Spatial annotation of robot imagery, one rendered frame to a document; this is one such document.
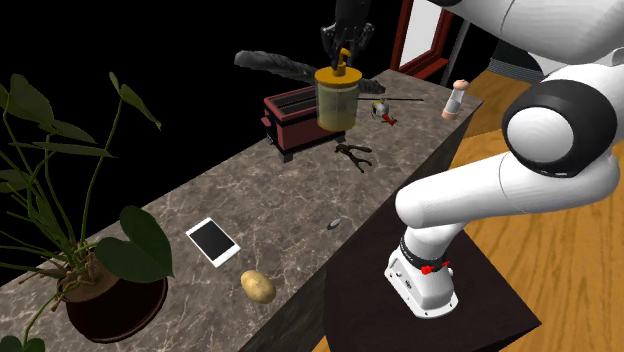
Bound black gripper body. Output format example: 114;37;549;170
333;0;373;41

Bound dark robot stand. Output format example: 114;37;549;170
321;193;542;352

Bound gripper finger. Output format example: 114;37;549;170
320;22;345;69
344;21;376;67

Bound white tablet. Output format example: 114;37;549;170
185;216;242;269

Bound toy helicopter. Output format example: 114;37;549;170
357;96;425;127

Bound dark red toaster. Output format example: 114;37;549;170
260;86;348;164

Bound red framed window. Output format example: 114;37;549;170
389;0;457;82

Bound clear jar with yellow lid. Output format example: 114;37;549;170
313;47;364;133

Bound black feather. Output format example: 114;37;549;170
233;50;387;96

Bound black pliers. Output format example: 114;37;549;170
334;143;375;175

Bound potato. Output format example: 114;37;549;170
239;269;278;305

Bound green potted plant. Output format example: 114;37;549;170
0;71;176;352

